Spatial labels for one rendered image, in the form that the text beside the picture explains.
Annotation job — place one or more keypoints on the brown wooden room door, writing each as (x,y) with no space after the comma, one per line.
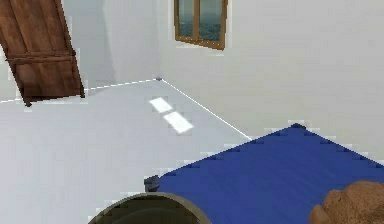
(43,46)

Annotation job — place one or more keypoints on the brown teddy bear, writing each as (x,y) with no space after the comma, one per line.
(353,206)

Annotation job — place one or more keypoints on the wooden framed window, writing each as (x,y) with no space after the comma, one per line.
(201,20)

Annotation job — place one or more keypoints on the grey round bin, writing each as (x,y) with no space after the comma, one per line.
(150,210)

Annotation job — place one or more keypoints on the blue bed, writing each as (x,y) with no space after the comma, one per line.
(266,173)

